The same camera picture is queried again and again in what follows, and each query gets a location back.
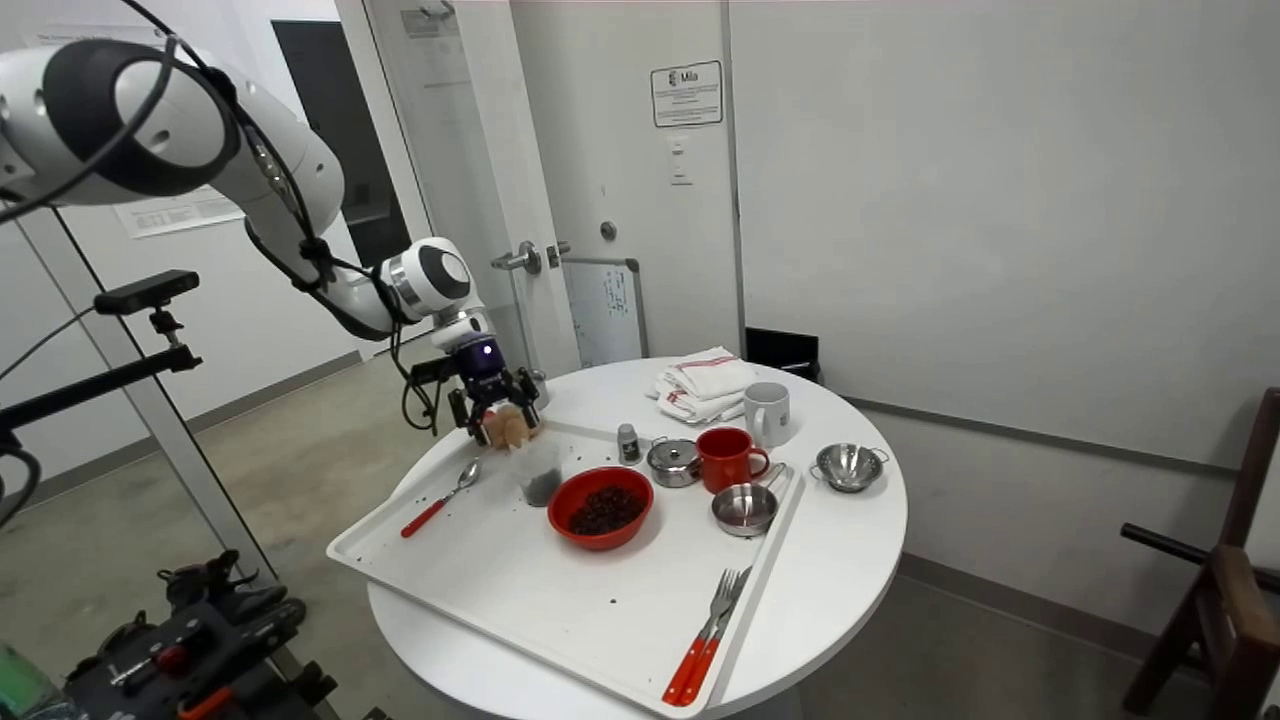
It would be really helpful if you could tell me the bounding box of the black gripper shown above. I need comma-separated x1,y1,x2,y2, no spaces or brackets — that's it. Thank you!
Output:
442,326,549,449

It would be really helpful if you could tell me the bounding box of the red bowl with beans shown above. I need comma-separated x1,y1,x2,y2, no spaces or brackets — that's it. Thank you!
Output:
545,464,660,554

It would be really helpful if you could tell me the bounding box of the small steel bowl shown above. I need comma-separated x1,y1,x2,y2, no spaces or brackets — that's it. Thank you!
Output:
812,439,887,500
709,480,784,545

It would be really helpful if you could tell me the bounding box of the small flat lidded steel dish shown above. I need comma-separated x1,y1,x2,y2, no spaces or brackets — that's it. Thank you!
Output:
645,437,703,492

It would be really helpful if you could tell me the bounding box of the white plastic tray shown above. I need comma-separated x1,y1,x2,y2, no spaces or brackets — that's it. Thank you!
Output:
325,416,812,720

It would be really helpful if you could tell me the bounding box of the white red striped towel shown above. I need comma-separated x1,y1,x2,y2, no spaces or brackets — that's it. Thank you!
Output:
645,343,759,432

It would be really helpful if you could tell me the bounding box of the red mug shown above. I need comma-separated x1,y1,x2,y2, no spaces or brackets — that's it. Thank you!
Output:
692,422,774,500

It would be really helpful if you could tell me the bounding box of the black tool pile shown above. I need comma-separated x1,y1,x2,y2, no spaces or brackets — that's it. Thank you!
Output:
49,545,339,720

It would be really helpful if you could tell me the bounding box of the dark wooden chair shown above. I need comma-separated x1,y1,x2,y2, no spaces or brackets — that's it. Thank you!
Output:
1115,383,1280,720

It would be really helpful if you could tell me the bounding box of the red handled steel spoon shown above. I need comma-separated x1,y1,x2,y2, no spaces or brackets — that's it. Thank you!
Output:
395,455,489,545

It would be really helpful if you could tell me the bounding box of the silver door lever handle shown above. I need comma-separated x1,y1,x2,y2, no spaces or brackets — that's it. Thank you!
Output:
489,236,545,280

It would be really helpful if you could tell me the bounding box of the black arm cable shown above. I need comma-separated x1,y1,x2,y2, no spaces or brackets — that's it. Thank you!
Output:
120,0,442,437

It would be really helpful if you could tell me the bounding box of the black box at wall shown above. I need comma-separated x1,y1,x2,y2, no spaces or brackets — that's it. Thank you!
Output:
740,324,824,387

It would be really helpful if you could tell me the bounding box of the red handled steel fork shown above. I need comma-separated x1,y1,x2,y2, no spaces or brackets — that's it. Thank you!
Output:
660,565,753,712

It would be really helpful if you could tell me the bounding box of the red handled steel knife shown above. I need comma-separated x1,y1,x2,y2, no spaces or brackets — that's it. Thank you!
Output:
680,569,759,704

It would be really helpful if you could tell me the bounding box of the grey metal post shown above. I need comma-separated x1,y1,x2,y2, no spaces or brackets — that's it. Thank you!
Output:
9,208,286,592

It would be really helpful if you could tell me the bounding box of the white wall sign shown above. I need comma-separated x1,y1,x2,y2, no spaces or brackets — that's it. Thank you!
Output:
649,57,727,133

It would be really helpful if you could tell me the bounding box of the black camera stand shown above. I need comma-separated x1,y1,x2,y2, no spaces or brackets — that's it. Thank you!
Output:
0,266,208,439

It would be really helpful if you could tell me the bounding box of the white paper on wall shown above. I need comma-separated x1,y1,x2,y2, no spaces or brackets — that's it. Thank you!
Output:
111,184,251,242

